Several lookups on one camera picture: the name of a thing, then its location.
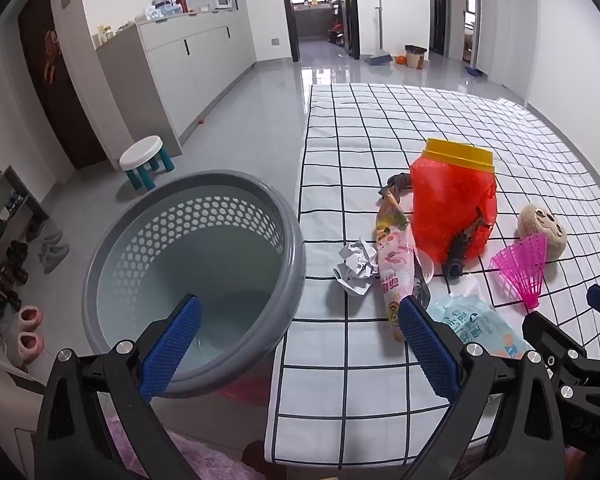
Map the red door decoration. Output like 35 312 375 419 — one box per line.
42 29 62 86

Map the dark brown door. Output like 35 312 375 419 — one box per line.
17 0 108 171

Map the long pink snack packet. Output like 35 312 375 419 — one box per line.
373 195 421 343

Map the grey shoe rack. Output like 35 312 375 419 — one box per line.
0 165 51 311

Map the light blue wipes packet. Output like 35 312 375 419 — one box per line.
422 277 533 361

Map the pile of blue packets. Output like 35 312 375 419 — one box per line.
144 2 180 21

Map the dark toy animal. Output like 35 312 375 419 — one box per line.
441 206 493 281

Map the row of dark shoes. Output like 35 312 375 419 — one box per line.
0 185 43 321

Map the broom with blue dustpan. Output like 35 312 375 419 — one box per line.
364 0 394 67

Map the pink folding fan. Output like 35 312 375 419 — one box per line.
489 232 551 311

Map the white stool with teal legs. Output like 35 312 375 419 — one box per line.
119 135 175 192

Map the white paper ball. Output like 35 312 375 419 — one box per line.
332 239 379 297

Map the round plastic lid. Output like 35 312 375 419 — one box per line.
414 246 437 288

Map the yellow-lidded plastic jar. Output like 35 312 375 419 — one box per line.
410 137 498 268

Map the long grey cabinet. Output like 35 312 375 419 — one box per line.
96 7 258 158

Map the pink slipper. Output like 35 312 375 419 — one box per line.
18 306 44 331
16 331 45 367

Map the grey perforated plastic basket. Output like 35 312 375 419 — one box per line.
81 170 307 400

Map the white black-checked cloth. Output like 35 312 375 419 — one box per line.
262 82 600 466

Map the beige plush toy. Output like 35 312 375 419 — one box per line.
517 203 567 261

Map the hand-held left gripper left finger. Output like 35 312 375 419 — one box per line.
32 294 203 480

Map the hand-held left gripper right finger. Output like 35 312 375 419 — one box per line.
397 296 566 480

